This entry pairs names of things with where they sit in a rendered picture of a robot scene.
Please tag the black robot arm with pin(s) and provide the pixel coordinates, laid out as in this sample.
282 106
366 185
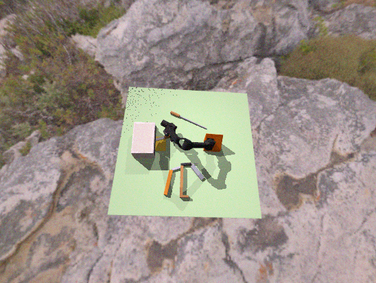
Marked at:
187 145

